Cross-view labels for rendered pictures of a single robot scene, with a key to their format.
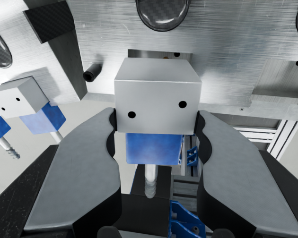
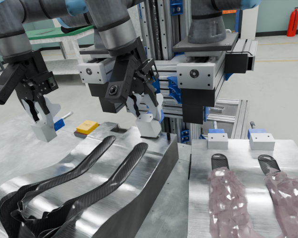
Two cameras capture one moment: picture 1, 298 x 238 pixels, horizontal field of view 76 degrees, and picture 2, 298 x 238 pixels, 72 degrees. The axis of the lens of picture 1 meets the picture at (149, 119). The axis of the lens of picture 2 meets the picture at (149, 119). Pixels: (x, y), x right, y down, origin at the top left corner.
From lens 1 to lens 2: 0.47 m
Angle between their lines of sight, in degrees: 37
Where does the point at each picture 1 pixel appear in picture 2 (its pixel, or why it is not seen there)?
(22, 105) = (211, 136)
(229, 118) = not seen: hidden behind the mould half
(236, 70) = (130, 133)
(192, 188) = (176, 111)
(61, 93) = (198, 142)
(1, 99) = (220, 139)
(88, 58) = (169, 141)
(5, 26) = (205, 163)
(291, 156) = not seen: hidden behind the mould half
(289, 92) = (120, 131)
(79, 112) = not seen: outside the picture
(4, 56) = (218, 157)
